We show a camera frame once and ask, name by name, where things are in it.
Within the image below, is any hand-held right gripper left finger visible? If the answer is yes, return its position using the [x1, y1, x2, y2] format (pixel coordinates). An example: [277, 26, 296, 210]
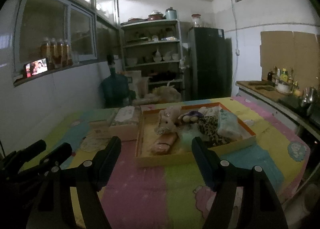
[26, 136, 122, 229]

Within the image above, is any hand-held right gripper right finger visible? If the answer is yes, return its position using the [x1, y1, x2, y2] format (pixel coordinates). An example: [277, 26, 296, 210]
[191, 136, 289, 229]

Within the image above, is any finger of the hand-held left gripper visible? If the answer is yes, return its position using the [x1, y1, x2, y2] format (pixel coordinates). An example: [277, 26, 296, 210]
[40, 142, 73, 167]
[7, 139, 47, 162]

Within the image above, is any mint green soft item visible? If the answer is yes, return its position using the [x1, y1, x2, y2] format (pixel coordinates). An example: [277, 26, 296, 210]
[179, 129, 200, 145]

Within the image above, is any leopard print cloth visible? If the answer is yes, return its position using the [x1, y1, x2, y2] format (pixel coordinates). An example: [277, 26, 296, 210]
[197, 116, 232, 148]

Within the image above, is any pink packet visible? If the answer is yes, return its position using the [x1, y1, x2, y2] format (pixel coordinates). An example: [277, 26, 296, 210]
[151, 134, 178, 155]

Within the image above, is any orange cardboard box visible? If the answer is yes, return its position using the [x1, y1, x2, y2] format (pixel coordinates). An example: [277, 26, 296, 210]
[134, 102, 257, 168]

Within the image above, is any pale green tissue pack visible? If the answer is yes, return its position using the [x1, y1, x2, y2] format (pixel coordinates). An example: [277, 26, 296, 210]
[217, 109, 244, 140]

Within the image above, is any white plush bunny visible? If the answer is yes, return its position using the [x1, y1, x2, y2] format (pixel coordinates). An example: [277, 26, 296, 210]
[154, 106, 182, 135]

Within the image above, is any small beige box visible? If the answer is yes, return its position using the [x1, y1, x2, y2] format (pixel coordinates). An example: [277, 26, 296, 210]
[89, 120, 113, 139]

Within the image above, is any floral tissue box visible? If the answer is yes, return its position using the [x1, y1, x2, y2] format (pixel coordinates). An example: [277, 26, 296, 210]
[109, 106, 142, 141]

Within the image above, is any blue water jug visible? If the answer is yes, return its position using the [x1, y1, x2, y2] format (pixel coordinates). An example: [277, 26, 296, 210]
[101, 74, 130, 108]

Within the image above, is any beige plastic jug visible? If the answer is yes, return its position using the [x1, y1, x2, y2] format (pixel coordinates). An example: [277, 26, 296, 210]
[136, 77, 150, 98]

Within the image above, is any clear plastic bag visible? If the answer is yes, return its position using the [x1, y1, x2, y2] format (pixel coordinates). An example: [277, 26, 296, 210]
[152, 81, 182, 103]

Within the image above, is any white sack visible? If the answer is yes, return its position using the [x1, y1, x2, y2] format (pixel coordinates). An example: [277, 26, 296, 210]
[124, 70, 142, 89]

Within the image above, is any phone with lit screen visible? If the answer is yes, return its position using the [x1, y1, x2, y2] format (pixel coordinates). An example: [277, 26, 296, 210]
[24, 58, 48, 78]

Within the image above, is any dark bottle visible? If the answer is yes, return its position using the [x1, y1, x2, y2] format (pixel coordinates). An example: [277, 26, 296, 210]
[106, 54, 116, 75]

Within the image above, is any kitchen counter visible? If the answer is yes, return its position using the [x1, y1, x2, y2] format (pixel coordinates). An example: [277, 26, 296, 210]
[236, 80, 320, 139]

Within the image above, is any amber liquid bottle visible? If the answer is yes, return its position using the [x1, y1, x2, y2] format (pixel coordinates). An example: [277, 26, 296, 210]
[50, 39, 58, 68]
[40, 38, 51, 67]
[57, 39, 65, 67]
[63, 40, 73, 66]

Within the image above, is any dark refrigerator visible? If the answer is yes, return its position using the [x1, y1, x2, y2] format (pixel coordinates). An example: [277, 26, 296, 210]
[187, 27, 233, 100]

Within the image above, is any black gas stove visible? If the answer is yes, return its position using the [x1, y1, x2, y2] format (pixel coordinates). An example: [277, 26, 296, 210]
[279, 96, 308, 114]

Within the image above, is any white ceramic bowl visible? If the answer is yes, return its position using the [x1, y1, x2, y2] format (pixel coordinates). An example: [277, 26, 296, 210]
[276, 81, 293, 94]

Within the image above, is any metal shelf rack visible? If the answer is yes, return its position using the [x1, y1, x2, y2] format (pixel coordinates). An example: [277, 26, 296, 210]
[121, 20, 185, 102]

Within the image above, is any row of condiment bottles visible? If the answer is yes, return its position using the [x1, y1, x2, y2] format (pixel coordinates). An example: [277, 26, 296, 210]
[267, 67, 300, 97]

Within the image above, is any aluminium sliding window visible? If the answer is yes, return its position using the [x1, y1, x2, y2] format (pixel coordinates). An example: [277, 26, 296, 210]
[14, 0, 98, 69]

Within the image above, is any metal kettle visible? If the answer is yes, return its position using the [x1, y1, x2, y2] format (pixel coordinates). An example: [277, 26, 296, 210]
[300, 86, 318, 108]

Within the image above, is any brown cardboard sheet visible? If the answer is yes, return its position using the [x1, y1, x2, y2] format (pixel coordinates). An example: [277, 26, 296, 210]
[292, 32, 320, 94]
[260, 31, 295, 80]

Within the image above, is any glass jar red lid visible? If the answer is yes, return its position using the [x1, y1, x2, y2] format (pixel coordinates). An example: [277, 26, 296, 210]
[191, 14, 202, 28]

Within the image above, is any red pot glass lid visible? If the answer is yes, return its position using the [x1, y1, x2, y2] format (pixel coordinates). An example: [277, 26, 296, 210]
[148, 11, 165, 21]

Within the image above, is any light blue pot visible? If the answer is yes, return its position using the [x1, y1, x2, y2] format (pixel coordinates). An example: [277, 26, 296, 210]
[165, 7, 178, 21]

